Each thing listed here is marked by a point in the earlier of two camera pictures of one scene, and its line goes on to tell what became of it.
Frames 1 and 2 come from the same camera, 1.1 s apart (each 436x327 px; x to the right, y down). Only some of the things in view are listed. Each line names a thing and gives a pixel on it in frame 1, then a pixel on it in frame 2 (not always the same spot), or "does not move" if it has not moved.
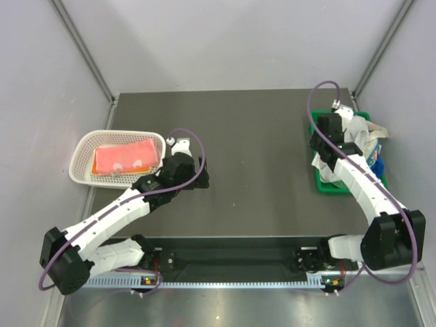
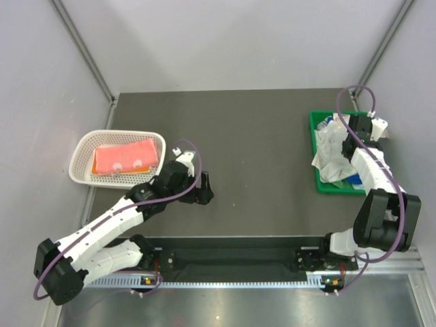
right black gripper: x=315 y=147 -> x=345 y=154
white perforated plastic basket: x=118 y=159 does not move
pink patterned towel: x=114 y=159 does not move
